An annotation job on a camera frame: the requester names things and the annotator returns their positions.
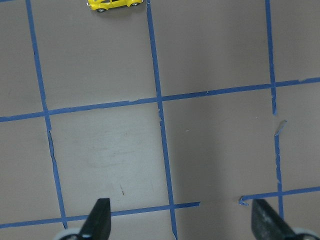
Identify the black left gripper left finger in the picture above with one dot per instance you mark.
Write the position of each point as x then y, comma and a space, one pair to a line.
98, 223

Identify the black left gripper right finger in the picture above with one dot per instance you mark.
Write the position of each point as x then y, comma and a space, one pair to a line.
266, 224

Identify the yellow beetle toy car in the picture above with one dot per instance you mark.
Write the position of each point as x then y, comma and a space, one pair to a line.
101, 6

